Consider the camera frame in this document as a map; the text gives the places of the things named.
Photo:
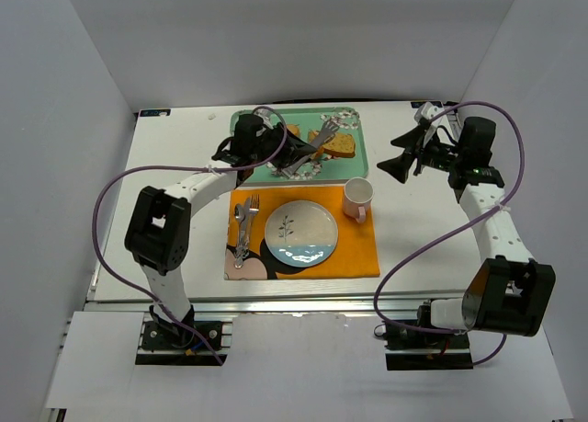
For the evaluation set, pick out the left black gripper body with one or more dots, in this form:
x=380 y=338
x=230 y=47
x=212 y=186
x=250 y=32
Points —
x=285 y=147

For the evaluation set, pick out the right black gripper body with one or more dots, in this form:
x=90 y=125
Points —
x=421 y=149

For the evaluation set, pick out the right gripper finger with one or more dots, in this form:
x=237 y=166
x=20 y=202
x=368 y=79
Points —
x=411 y=140
x=398 y=167

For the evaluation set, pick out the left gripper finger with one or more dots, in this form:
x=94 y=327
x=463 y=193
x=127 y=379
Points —
x=297 y=146
x=284 y=159

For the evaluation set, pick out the large yellow cake slice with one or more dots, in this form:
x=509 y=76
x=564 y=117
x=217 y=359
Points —
x=341 y=146

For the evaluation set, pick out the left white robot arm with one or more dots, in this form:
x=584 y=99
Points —
x=159 y=229

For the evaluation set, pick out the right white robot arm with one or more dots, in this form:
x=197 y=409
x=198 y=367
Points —
x=510 y=292

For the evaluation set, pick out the small yellow cake slice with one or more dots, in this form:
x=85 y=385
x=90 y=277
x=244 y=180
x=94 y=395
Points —
x=311 y=136

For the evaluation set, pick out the round yellow muffin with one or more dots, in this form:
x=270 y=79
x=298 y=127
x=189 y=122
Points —
x=294 y=129

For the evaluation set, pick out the right blue table label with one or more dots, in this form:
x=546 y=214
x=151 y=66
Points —
x=417 y=104

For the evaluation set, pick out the blue table label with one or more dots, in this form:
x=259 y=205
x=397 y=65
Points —
x=155 y=112
x=417 y=104

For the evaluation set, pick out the green floral tray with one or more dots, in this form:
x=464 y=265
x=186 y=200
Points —
x=326 y=169

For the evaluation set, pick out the pink and white mug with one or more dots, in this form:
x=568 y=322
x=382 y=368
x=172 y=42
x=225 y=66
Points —
x=358 y=194

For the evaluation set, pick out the silver fork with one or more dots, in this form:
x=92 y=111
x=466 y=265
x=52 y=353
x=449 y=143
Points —
x=252 y=206

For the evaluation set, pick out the silver spoon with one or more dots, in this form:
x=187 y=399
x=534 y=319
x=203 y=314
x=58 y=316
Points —
x=239 y=216

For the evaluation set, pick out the white and blue plate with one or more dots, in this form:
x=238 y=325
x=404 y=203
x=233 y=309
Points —
x=301 y=234

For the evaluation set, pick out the orange cartoon placemat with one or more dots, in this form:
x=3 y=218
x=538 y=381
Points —
x=355 y=255

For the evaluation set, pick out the left blue table label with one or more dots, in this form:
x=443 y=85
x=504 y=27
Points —
x=155 y=112

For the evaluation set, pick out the aluminium frame rail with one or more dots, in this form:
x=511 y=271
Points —
x=283 y=296

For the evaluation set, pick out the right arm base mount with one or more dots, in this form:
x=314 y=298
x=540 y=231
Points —
x=410 y=344

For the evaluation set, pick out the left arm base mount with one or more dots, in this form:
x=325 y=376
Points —
x=160 y=345

